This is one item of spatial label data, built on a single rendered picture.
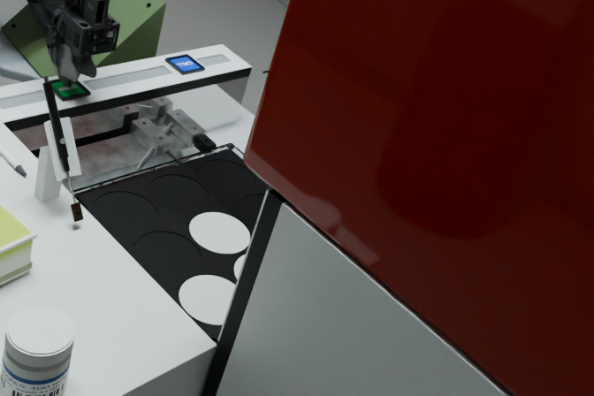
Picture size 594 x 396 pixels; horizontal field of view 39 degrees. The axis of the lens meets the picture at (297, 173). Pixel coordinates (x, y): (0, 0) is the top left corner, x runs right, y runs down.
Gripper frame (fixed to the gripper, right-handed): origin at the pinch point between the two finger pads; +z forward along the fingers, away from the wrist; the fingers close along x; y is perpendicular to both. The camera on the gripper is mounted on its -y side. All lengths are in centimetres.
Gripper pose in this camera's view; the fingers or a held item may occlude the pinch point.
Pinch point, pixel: (66, 77)
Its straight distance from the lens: 147.8
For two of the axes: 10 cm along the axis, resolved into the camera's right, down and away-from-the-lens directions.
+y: 6.8, 5.6, -4.7
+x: 6.8, -2.5, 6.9
